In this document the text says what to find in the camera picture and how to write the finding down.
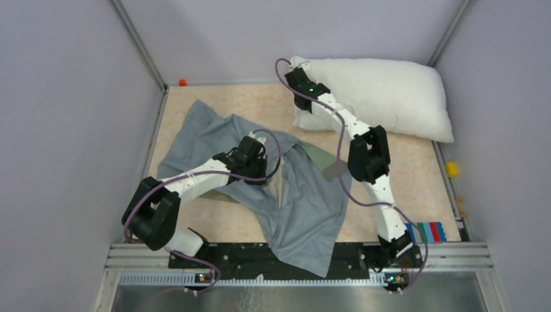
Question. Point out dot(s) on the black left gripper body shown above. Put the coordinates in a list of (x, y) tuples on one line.
[(256, 168)]

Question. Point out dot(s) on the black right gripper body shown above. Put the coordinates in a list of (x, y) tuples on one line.
[(295, 100)]

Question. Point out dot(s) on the grey-blue and beige pillowcase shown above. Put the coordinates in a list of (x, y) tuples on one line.
[(299, 210)]

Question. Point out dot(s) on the white pillow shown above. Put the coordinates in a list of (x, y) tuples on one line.
[(403, 97)]

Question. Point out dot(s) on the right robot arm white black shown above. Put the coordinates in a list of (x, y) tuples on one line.
[(368, 157)]

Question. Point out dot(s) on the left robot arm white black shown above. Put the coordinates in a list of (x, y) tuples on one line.
[(152, 214)]

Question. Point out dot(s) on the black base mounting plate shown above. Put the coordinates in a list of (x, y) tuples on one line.
[(246, 261)]

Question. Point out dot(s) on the small yellow block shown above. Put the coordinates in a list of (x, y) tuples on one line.
[(451, 169)]

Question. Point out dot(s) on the multicolour toy brick stack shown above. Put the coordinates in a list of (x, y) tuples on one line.
[(432, 231)]

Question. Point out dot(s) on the small wooden piece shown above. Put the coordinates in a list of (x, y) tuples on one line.
[(461, 211)]

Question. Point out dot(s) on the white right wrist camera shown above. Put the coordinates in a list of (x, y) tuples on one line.
[(305, 65)]

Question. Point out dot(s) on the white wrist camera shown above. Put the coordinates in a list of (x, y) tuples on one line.
[(305, 65), (261, 139)]

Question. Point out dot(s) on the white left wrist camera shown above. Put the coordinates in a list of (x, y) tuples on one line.
[(261, 139)]

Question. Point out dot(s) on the aluminium frame rail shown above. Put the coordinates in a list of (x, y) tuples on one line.
[(137, 264)]

